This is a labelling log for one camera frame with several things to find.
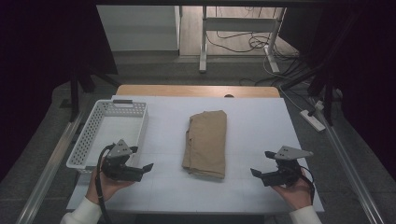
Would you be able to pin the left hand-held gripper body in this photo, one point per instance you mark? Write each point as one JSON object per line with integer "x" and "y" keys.
{"x": 120, "y": 169}

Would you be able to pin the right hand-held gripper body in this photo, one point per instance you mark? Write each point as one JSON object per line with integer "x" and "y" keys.
{"x": 285, "y": 177}

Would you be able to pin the white perforated plastic basket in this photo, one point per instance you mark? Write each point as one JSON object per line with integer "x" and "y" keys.
{"x": 93, "y": 124}

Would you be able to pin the tan pants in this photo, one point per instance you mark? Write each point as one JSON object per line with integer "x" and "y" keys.
{"x": 205, "y": 143}

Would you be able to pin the person's right hand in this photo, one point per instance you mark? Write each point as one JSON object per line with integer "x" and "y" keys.
{"x": 297, "y": 194}

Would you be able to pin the person's left hand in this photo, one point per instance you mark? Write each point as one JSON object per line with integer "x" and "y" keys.
{"x": 104, "y": 188}

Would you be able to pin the white table cover board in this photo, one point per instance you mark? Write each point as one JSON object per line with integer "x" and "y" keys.
{"x": 255, "y": 130}

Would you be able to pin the white power strip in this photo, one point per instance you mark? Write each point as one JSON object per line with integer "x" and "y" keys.
{"x": 312, "y": 120}

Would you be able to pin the black metal stand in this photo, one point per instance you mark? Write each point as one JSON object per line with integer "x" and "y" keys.
{"x": 327, "y": 90}
{"x": 74, "y": 93}

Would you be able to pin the wooden table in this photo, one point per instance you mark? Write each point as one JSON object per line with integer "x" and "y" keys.
{"x": 193, "y": 90}

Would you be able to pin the white cabinet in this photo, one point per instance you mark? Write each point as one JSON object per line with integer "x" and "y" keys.
{"x": 140, "y": 29}

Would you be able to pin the dark curtain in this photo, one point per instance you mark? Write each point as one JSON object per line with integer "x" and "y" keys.
{"x": 367, "y": 62}
{"x": 40, "y": 43}

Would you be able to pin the white metal desk frame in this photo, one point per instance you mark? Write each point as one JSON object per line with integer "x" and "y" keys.
{"x": 238, "y": 24}

